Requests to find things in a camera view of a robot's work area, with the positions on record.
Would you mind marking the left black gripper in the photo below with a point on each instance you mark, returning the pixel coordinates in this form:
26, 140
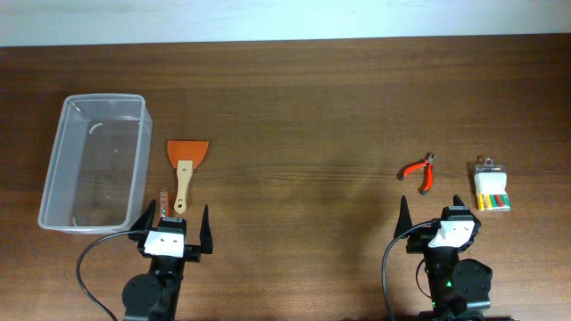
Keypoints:
194, 252

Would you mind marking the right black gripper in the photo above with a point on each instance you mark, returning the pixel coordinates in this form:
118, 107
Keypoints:
419, 240

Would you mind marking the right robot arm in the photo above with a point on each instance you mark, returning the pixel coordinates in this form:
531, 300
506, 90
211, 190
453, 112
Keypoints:
458, 288

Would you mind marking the orange socket bit rail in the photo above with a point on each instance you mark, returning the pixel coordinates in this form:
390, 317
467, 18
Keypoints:
164, 203

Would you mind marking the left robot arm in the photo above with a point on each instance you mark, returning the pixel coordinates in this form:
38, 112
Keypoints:
154, 294

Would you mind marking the clear plastic storage container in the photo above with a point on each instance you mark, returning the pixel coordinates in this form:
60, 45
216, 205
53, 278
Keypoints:
95, 182

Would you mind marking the orange scraper wooden handle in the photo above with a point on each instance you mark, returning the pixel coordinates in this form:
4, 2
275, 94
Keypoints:
185, 156

